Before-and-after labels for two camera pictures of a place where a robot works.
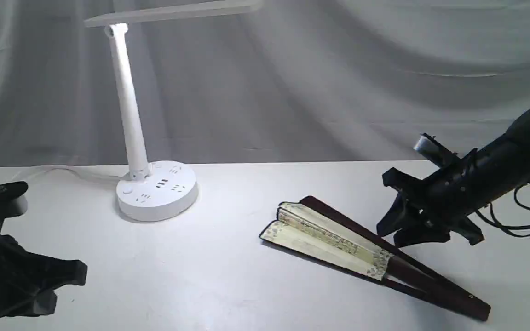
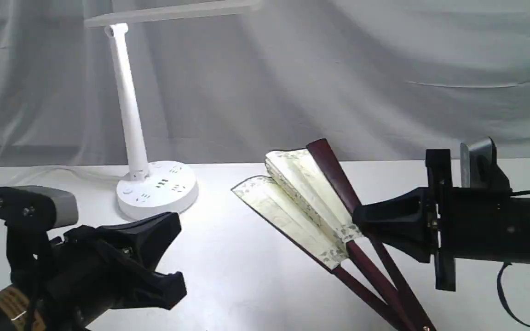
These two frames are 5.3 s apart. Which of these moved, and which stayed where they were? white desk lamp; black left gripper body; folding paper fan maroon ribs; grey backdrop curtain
Moved: folding paper fan maroon ribs; black left gripper body
Stayed: white desk lamp; grey backdrop curtain
